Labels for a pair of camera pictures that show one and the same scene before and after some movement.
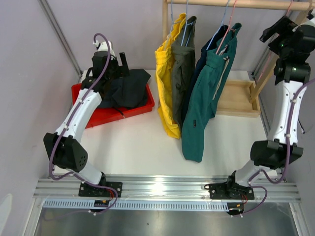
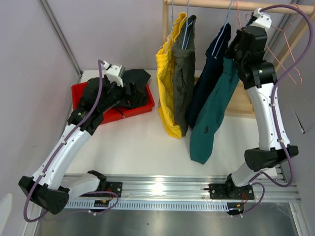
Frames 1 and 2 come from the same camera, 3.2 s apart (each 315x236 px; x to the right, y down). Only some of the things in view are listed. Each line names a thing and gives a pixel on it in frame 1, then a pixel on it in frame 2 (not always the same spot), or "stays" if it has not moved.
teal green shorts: x=205 y=94 to x=210 y=117
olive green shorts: x=183 y=55 stays
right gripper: x=284 y=27 to x=230 y=51
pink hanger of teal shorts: x=228 y=29 to x=238 y=14
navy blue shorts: x=194 y=84 to x=217 y=40
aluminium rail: x=152 y=188 stays
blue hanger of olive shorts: x=192 y=23 stays
